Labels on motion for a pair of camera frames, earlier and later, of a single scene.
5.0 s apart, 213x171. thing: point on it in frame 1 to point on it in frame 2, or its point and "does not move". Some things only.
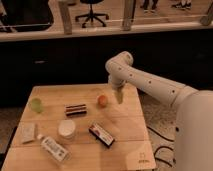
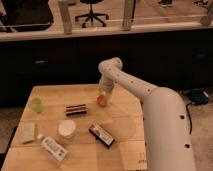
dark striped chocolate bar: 75,110 does not move
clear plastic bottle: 50,145 does not move
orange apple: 102,101 does not move
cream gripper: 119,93 to 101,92
